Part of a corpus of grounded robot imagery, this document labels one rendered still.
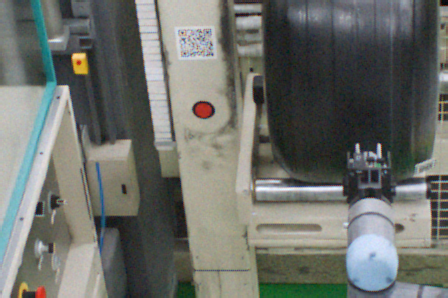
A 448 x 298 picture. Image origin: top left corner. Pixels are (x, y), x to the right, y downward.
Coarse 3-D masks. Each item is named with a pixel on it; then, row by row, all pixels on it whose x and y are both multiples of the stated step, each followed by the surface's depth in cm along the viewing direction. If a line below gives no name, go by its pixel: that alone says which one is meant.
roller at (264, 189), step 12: (264, 180) 246; (276, 180) 246; (288, 180) 246; (300, 180) 245; (408, 180) 242; (420, 180) 242; (264, 192) 245; (276, 192) 245; (288, 192) 245; (300, 192) 244; (312, 192) 244; (324, 192) 244; (336, 192) 243; (396, 192) 242; (408, 192) 241; (420, 192) 241
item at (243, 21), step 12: (240, 0) 274; (252, 0) 274; (240, 12) 277; (252, 12) 277; (240, 24) 278; (252, 24) 278; (240, 36) 281; (252, 36) 281; (240, 48) 282; (252, 48) 282
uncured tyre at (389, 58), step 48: (288, 0) 213; (336, 0) 211; (384, 0) 210; (432, 0) 212; (288, 48) 213; (336, 48) 211; (384, 48) 210; (432, 48) 212; (288, 96) 216; (336, 96) 214; (384, 96) 213; (432, 96) 215; (288, 144) 222; (336, 144) 220; (384, 144) 219; (432, 144) 224
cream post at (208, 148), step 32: (160, 0) 229; (192, 0) 228; (224, 0) 228; (224, 32) 232; (192, 64) 237; (224, 64) 237; (192, 96) 242; (224, 96) 241; (192, 128) 247; (224, 128) 246; (192, 160) 252; (224, 160) 251; (192, 192) 257; (224, 192) 256; (192, 224) 263; (224, 224) 262; (192, 256) 269; (224, 256) 268; (224, 288) 274; (256, 288) 284
